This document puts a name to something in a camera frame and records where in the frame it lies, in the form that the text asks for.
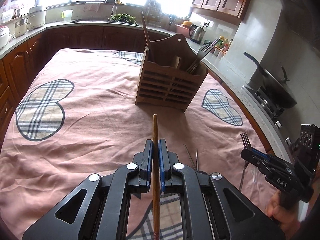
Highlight stainless steel fork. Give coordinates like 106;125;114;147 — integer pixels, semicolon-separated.
187;38;221;74
238;132;253;192

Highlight chrome kitchen faucet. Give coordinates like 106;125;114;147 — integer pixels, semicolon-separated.
104;0;117;17

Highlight person's right hand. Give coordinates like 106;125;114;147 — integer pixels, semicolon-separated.
265;191;300;239

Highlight metal chopstick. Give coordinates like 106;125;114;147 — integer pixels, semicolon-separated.
183;143;197;171
196;148;199;172

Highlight black wok with lid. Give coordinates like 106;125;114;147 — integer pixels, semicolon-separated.
243;51;297;108

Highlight pink bedsheet table cover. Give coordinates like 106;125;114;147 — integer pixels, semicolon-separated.
1;49;274;239

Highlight condiment bottles group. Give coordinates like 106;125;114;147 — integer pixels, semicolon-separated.
213;36;233;57

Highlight wooden utensil holder box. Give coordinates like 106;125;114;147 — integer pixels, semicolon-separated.
135;34;208;111

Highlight stainless electric kettle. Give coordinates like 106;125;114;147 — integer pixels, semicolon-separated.
189;24;206;44

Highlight range hood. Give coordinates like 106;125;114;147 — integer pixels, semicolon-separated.
280;0;319;50

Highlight pink plastic container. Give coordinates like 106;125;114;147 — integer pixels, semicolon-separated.
175;24;190;38

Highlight knife block with knives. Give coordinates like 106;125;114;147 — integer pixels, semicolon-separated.
165;14;176;30

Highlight lower wooden base cabinets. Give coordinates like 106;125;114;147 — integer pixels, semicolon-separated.
0;24;273;156

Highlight dish drying rack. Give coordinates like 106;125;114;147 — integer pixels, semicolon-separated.
143;0;163;25

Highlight green vegetables in sink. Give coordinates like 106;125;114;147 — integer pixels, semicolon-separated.
110;13;136;24

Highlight white red rice cooker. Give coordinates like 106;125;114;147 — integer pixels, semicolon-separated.
0;25;11;49

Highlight large white rice cooker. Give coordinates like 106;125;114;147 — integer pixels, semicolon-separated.
28;5;47;30

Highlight pink dish cloth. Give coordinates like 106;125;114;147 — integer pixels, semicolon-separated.
84;2;100;12

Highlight clear jug green handle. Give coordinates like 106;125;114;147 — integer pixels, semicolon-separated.
61;9;73;22

